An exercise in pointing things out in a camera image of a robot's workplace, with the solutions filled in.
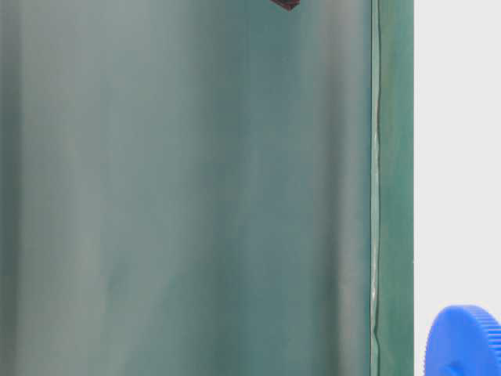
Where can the large blue gear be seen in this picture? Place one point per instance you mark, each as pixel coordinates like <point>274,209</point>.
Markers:
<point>463,340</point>

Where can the white rectangular board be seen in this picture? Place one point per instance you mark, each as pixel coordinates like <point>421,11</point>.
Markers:
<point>456,160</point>

